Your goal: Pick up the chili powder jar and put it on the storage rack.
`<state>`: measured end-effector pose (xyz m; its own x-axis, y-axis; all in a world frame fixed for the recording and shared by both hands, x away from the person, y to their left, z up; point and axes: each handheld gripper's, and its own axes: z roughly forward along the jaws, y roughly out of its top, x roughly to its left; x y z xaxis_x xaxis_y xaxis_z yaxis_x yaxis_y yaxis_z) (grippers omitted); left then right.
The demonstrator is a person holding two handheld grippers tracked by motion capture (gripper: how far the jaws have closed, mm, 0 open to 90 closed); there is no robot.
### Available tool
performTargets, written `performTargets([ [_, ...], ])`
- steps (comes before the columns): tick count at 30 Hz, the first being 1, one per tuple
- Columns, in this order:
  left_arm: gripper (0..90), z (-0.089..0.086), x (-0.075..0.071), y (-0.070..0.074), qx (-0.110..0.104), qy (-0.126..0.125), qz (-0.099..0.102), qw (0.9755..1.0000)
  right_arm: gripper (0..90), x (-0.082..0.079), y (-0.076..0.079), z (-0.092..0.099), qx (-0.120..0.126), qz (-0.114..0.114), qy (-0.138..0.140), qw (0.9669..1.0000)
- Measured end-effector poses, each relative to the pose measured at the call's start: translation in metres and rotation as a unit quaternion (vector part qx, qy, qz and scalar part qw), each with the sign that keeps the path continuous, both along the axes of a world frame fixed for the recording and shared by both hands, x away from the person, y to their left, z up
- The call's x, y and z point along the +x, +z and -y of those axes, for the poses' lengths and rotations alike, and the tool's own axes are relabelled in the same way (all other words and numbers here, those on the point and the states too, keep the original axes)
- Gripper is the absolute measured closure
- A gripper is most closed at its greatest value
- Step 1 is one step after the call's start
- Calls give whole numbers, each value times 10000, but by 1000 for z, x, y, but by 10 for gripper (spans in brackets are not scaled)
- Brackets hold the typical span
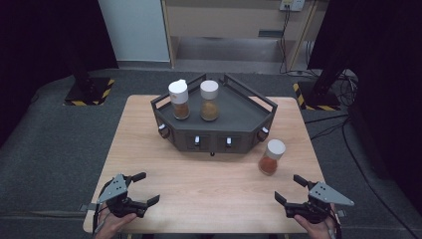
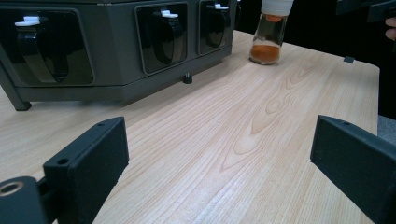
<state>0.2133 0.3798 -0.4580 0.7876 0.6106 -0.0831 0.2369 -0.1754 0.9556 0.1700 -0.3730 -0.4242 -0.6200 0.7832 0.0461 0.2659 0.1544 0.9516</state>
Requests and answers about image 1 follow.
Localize white wall socket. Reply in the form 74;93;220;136
279;0;306;13

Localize orange spice jar round lid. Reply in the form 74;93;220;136
258;138;287;176

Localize black cable from socket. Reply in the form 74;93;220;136
278;4;293;76

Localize spice jar with flip lid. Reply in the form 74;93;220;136
167;78;191;120

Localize dark grey corner rack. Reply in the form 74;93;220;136
150;73;279;157

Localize dark curtain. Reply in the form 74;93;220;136
307;0;422;207
0;0;119;148

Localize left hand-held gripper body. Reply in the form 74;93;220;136
97;173;149;219

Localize light wooden cabinet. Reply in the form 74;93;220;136
160;0;320;72

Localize person's left hand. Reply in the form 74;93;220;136
94;204;137;239

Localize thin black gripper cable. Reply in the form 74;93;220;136
92;179;113;237

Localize long black floor cable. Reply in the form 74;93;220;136
304;114;422;239

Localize person's right hand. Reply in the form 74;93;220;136
294;202;338;239

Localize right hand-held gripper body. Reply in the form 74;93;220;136
283;180;355;225

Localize black stand with striped base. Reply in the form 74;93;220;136
62;39;115;108
292;68;346;113

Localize white panel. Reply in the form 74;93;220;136
98;0;171;64

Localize tangled black cables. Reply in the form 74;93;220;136
332;70;360;108

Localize tan spice jar round lid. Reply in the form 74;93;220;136
199;79;221;122

